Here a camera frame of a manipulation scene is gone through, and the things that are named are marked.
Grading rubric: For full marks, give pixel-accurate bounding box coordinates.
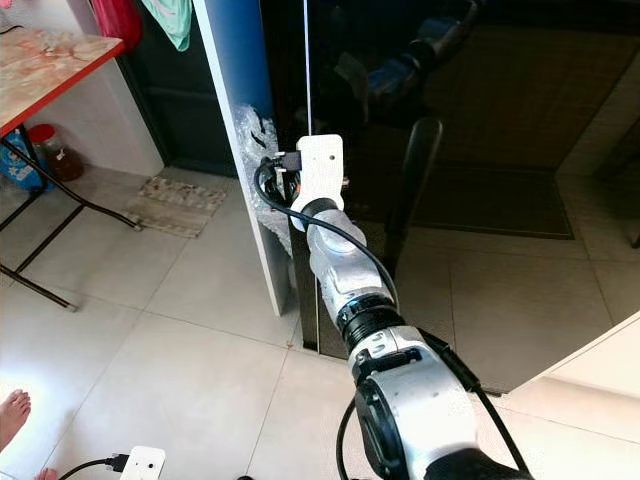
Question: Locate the black glossy fridge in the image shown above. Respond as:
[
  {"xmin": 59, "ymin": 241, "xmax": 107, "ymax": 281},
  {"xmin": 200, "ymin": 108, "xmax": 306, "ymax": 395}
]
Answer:
[{"xmin": 260, "ymin": 0, "xmax": 640, "ymax": 393}]

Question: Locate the clear bubble wrap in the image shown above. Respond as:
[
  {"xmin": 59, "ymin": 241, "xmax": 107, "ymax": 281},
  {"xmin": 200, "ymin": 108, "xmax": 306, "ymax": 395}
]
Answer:
[{"xmin": 238, "ymin": 102, "xmax": 296, "ymax": 251}]

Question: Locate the patterned floor mat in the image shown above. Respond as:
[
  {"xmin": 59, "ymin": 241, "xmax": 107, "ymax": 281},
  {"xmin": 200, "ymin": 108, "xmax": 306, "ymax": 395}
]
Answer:
[{"xmin": 128, "ymin": 177, "xmax": 227, "ymax": 239}]

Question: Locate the dark panelled door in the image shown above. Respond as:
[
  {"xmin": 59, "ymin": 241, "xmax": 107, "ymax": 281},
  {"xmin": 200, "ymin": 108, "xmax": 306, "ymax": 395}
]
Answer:
[{"xmin": 120, "ymin": 0, "xmax": 241, "ymax": 179}]

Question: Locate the white blue-faced panel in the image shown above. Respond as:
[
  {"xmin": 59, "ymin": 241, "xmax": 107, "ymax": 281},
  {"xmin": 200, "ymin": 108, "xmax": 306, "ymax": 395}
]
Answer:
[{"xmin": 192, "ymin": 0, "xmax": 296, "ymax": 318}]

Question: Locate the green hanging cloth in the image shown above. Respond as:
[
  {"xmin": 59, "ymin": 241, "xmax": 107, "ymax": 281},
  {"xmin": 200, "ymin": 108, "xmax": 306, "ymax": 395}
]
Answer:
[{"xmin": 140, "ymin": 0, "xmax": 193, "ymax": 53}]

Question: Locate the red-lidded jar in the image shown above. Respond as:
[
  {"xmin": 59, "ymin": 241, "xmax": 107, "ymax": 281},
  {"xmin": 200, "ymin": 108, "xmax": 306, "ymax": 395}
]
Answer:
[{"xmin": 28, "ymin": 124, "xmax": 83, "ymax": 183}]

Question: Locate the red hanging cloth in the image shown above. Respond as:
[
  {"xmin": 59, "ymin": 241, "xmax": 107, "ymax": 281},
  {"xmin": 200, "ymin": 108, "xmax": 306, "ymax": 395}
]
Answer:
[{"xmin": 90, "ymin": 0, "xmax": 143, "ymax": 51}]

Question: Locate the marble-pattern table red edge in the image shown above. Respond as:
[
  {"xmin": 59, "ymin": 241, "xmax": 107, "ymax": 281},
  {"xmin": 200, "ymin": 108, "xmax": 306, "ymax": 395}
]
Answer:
[{"xmin": 0, "ymin": 27, "xmax": 146, "ymax": 311}]

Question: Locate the blue printed bag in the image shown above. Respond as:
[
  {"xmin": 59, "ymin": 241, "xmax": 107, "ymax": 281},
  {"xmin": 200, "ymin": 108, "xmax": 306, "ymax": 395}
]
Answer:
[{"xmin": 0, "ymin": 128, "xmax": 51, "ymax": 191}]

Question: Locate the person's bare foot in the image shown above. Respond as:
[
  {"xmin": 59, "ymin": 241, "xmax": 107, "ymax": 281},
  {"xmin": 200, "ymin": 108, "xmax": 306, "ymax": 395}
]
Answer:
[{"xmin": 0, "ymin": 390, "xmax": 33, "ymax": 451}]

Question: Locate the white countertop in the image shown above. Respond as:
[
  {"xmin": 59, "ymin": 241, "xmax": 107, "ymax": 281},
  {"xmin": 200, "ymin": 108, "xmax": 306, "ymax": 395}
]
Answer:
[{"xmin": 510, "ymin": 310, "xmax": 640, "ymax": 446}]

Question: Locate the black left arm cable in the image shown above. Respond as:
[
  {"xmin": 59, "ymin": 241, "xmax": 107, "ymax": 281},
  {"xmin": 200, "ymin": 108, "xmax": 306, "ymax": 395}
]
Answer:
[{"xmin": 57, "ymin": 454, "xmax": 129, "ymax": 480}]

